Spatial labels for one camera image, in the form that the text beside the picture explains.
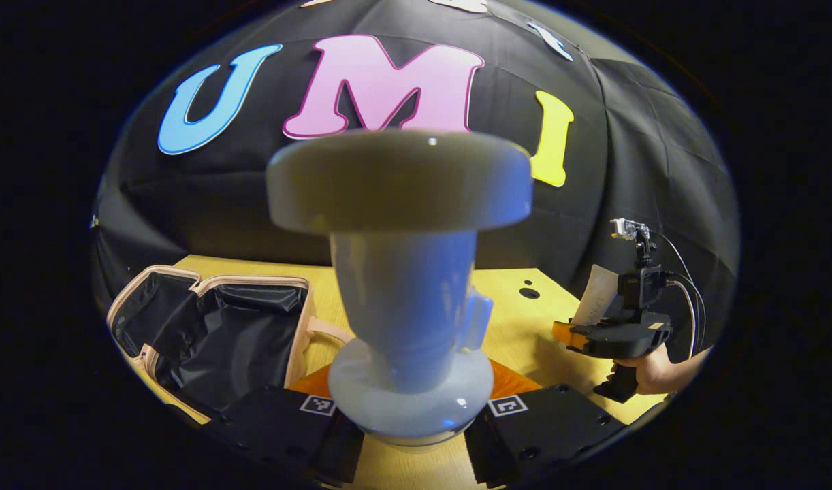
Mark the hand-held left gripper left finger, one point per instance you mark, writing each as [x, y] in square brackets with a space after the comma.
[273, 425]

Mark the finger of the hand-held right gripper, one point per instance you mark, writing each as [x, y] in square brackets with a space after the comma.
[564, 333]

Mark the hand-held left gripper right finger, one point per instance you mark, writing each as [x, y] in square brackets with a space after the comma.
[552, 425]

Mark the white squeeze tube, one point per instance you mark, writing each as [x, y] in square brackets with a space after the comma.
[592, 299]

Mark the pink suitcase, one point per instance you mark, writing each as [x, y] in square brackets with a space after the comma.
[212, 340]

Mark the white pump bottle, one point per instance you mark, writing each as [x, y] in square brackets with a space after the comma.
[402, 306]

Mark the black backdrop cloth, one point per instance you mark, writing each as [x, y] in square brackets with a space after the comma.
[184, 197]

